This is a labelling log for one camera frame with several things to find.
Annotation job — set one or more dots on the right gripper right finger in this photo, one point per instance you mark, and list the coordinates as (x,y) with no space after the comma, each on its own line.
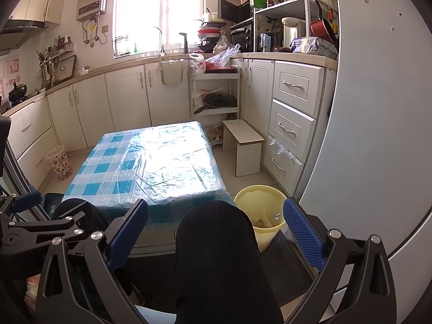
(370,293)

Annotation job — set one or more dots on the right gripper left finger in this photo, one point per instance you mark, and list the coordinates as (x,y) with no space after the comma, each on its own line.
(102,253)

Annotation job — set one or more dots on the yellow plastic trash bin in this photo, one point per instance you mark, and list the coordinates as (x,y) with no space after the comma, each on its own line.
(264,207)

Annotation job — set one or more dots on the white kitchen counter shelf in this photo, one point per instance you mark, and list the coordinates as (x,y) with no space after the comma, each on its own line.
(278,25)

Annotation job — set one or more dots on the floral patterned waste basket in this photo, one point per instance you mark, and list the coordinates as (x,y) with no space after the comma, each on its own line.
(60,163)

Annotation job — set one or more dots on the white refrigerator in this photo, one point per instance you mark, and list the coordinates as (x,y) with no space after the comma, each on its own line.
(373,173)

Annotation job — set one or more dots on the blue checkered plastic tablecloth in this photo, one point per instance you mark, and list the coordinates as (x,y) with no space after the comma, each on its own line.
(171,167)

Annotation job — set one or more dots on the small white wooden stool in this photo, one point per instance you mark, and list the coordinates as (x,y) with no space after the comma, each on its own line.
(240,137)

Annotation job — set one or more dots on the black frying pan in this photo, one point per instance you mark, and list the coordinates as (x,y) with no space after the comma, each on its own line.
(217,100)

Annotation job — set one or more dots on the white storage rack shelf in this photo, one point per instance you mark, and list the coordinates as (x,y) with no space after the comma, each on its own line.
(202,83)

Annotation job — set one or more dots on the clear plastic bag on counter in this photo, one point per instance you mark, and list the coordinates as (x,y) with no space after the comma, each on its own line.
(220,60)

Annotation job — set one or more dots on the red saucepan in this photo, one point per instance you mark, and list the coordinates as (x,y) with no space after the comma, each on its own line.
(321,27)

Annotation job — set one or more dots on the white electric kettle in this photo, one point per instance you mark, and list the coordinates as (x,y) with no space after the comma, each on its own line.
(293,28)

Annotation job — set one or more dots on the black microwave oven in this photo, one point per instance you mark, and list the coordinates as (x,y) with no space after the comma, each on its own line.
(234,13)

